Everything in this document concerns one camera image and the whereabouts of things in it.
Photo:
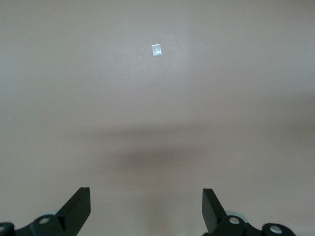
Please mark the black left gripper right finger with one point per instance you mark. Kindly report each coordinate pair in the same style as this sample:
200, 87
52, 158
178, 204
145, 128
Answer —
214, 214

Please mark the small clear tape piece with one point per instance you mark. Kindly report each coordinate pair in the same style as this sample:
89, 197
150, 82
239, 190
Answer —
156, 50

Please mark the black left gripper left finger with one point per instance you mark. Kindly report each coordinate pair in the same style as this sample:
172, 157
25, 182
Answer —
76, 214

